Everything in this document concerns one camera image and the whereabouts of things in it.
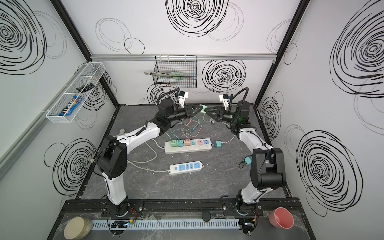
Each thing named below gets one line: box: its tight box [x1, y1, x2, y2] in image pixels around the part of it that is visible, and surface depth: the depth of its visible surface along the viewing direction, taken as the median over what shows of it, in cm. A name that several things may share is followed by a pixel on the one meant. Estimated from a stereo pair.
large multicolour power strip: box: [164, 138, 212, 155], surface depth 95 cm
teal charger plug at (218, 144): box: [213, 134, 236, 148], surface depth 98 cm
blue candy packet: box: [58, 96, 83, 116], surface depth 72 cm
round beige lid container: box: [63, 216, 92, 240], surface depth 65 cm
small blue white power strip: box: [169, 161, 204, 175], surface depth 86 cm
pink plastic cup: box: [268, 207, 295, 230], surface depth 66 cm
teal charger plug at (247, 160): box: [244, 156, 252, 166], surface depth 90 cm
